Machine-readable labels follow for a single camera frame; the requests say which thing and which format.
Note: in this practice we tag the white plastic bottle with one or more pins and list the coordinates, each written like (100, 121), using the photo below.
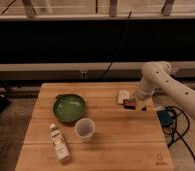
(59, 144)

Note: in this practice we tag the blue device on floor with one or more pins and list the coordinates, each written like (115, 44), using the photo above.
(164, 118)

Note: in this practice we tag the white wall outlet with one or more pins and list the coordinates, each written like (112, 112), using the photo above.
(83, 74)

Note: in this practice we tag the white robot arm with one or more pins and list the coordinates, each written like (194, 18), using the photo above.
(157, 74)

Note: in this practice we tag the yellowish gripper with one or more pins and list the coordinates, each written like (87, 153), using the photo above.
(140, 105)

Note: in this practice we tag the translucent plastic cup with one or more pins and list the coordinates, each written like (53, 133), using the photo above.
(85, 129)

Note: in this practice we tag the green ceramic bowl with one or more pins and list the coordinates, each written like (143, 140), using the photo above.
(69, 108)

